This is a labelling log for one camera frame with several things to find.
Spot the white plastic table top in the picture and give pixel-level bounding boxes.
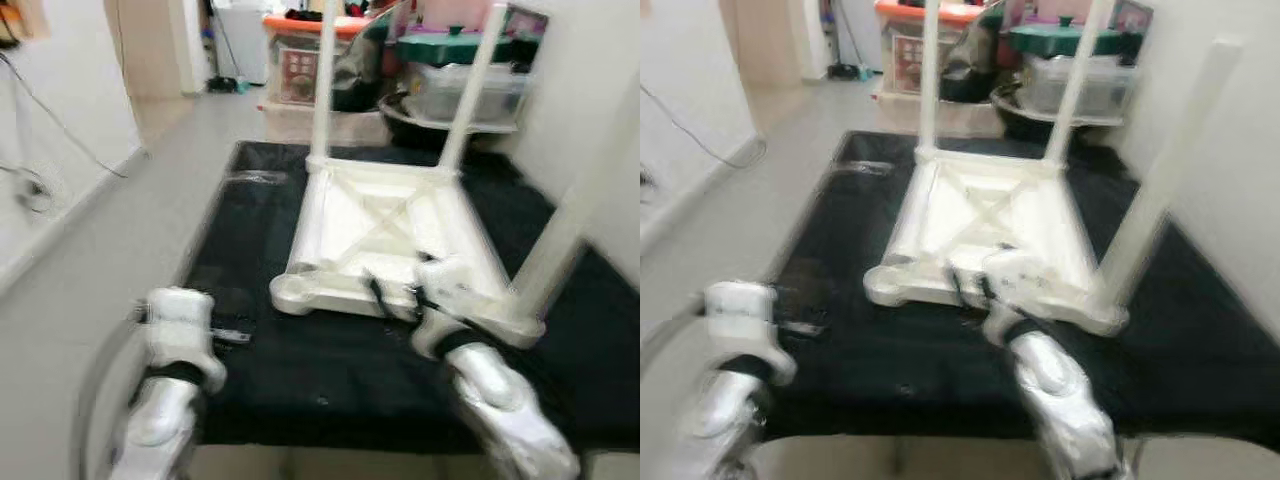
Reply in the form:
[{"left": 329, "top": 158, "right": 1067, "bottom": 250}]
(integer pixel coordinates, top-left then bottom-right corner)
[
  {"left": 862, "top": 148, "right": 1129, "bottom": 336},
  {"left": 270, "top": 155, "right": 546, "bottom": 349}
]

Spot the white plastic table leg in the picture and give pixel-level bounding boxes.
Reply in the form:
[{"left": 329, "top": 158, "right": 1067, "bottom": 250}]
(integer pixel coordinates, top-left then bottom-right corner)
[
  {"left": 1045, "top": 0, "right": 1116, "bottom": 166},
  {"left": 918, "top": 0, "right": 943, "bottom": 156},
  {"left": 510, "top": 75, "right": 641, "bottom": 321},
  {"left": 885, "top": 165, "right": 931, "bottom": 266},
  {"left": 308, "top": 0, "right": 339, "bottom": 166},
  {"left": 290, "top": 175, "right": 336, "bottom": 276},
  {"left": 440, "top": 3, "right": 509, "bottom": 173},
  {"left": 1095, "top": 38, "right": 1246, "bottom": 311}
]

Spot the black table cloth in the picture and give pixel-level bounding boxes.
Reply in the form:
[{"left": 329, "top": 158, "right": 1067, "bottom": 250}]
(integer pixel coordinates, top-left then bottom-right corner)
[
  {"left": 765, "top": 130, "right": 1280, "bottom": 446},
  {"left": 180, "top": 140, "right": 641, "bottom": 451}
]

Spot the black wok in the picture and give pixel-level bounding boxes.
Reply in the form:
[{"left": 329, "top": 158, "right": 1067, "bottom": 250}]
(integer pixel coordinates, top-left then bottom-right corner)
[
  {"left": 990, "top": 85, "right": 1126, "bottom": 131},
  {"left": 378, "top": 92, "right": 521, "bottom": 136}
]

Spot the beige cloth-covered bench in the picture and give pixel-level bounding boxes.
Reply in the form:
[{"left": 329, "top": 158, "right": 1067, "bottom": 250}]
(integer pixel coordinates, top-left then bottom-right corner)
[
  {"left": 262, "top": 98, "right": 391, "bottom": 143},
  {"left": 872, "top": 88, "right": 1001, "bottom": 136}
]

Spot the black bag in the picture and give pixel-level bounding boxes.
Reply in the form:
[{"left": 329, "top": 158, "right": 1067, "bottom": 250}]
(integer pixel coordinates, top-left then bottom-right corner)
[
  {"left": 335, "top": 15, "right": 401, "bottom": 111},
  {"left": 942, "top": 5, "right": 1011, "bottom": 103}
]

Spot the clear plastic container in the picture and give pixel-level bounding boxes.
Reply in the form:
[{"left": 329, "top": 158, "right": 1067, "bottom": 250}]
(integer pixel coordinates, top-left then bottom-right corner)
[
  {"left": 1020, "top": 55, "right": 1136, "bottom": 116},
  {"left": 415, "top": 62, "right": 531, "bottom": 123}
]

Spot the mop with black head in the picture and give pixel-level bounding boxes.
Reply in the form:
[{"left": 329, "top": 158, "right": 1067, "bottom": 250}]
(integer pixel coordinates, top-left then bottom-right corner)
[
  {"left": 825, "top": 0, "right": 876, "bottom": 81},
  {"left": 205, "top": 10, "right": 251, "bottom": 93}
]

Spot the red printed cardboard box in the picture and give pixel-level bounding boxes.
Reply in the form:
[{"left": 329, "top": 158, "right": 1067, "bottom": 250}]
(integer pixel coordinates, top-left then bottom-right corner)
[
  {"left": 280, "top": 48, "right": 321, "bottom": 103},
  {"left": 890, "top": 30, "right": 926, "bottom": 93}
]

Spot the clear storage bin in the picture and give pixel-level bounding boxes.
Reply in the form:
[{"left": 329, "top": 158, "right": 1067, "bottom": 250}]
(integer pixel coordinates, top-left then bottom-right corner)
[
  {"left": 265, "top": 30, "right": 331, "bottom": 106},
  {"left": 880, "top": 18, "right": 926, "bottom": 96}
]

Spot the white fridge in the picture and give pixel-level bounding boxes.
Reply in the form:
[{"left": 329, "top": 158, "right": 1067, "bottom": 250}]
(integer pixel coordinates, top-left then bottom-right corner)
[{"left": 212, "top": 0, "right": 271, "bottom": 86}]

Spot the orange bin lid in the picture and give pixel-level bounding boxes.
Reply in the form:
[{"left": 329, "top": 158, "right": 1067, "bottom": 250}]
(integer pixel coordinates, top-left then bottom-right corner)
[
  {"left": 875, "top": 0, "right": 986, "bottom": 26},
  {"left": 262, "top": 10, "right": 376, "bottom": 39}
]

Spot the pink box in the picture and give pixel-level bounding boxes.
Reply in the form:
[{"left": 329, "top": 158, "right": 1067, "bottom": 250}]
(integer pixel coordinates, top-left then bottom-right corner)
[{"left": 415, "top": 0, "right": 491, "bottom": 31}]

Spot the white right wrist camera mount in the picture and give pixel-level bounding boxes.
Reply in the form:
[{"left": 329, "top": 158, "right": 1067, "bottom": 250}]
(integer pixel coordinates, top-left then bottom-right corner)
[
  {"left": 410, "top": 255, "right": 491, "bottom": 356},
  {"left": 980, "top": 248, "right": 1056, "bottom": 346}
]

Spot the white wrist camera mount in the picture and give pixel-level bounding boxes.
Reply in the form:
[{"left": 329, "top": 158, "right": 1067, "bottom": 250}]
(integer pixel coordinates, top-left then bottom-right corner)
[
  {"left": 140, "top": 287, "right": 226, "bottom": 391},
  {"left": 703, "top": 282, "right": 796, "bottom": 386},
  {"left": 980, "top": 248, "right": 1056, "bottom": 346},
  {"left": 410, "top": 255, "right": 491, "bottom": 356}
]

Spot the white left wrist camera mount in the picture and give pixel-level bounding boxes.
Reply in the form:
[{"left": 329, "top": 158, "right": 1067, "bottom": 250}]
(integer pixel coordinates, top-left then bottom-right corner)
[
  {"left": 703, "top": 282, "right": 796, "bottom": 386},
  {"left": 140, "top": 287, "right": 226, "bottom": 391}
]

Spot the black wall cable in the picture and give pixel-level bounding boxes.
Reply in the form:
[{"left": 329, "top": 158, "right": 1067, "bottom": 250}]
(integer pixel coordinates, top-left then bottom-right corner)
[
  {"left": 0, "top": 55, "right": 131, "bottom": 211},
  {"left": 640, "top": 85, "right": 766, "bottom": 171}
]

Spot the dark picture frame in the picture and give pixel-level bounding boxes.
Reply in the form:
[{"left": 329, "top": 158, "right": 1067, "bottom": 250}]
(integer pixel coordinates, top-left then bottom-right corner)
[
  {"left": 1112, "top": 0, "right": 1153, "bottom": 51},
  {"left": 505, "top": 5, "right": 549, "bottom": 61}
]

